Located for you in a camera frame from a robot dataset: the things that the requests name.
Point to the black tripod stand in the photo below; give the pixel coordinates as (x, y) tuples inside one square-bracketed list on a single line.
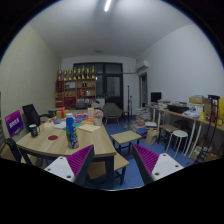
[(128, 103)]

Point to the wooden bench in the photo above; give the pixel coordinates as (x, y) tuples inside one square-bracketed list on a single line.
[(120, 162)]

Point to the black office chair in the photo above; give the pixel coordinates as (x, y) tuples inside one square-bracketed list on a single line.
[(30, 115)]

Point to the wooden stool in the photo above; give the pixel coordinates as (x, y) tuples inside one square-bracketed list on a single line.
[(168, 128)]

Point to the pink flat box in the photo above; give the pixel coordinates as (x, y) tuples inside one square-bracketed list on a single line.
[(81, 116)]

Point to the kraft paper notebook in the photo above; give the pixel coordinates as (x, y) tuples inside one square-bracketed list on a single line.
[(88, 128)]

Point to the pink flowers in white pot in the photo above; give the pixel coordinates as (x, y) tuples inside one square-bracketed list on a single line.
[(98, 117)]

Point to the black computer monitor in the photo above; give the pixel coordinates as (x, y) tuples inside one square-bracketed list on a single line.
[(156, 97)]

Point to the low wooden side table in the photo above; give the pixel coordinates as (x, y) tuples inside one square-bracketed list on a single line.
[(125, 136)]

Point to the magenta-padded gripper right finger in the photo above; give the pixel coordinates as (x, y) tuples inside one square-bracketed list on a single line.
[(165, 163)]

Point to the black framed glass door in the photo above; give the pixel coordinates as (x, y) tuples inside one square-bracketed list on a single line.
[(113, 86)]

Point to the brown paper bag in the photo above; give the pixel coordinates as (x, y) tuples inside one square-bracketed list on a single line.
[(151, 137)]

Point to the black mug white inside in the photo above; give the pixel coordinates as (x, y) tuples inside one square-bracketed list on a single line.
[(33, 130)]

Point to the long cluttered wooden desk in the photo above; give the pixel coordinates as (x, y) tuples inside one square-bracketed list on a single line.
[(186, 117)]

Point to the blue drink bottle white cap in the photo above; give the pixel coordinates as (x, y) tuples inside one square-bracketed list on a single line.
[(71, 133)]

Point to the cardboard box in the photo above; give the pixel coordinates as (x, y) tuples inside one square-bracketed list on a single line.
[(199, 100)]

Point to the white wall air conditioner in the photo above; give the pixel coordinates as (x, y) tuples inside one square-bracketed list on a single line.
[(142, 65)]

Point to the purple standing sign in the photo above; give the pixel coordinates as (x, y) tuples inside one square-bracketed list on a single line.
[(14, 122)]

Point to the white round stool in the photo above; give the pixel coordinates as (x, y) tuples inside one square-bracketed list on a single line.
[(180, 133)]

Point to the flat round red coaster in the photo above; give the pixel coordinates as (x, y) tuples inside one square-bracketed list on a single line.
[(53, 137)]

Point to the yellow gift box red ribbon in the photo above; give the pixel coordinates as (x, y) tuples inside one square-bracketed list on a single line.
[(60, 114)]

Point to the stack of books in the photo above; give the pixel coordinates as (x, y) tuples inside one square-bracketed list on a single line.
[(143, 116)]

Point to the wooden shelf unit with trophies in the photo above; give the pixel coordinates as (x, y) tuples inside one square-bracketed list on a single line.
[(81, 90)]

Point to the orange standing card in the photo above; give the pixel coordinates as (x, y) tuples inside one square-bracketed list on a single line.
[(90, 113)]

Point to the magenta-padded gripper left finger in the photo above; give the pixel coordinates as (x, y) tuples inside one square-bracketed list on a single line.
[(60, 165)]

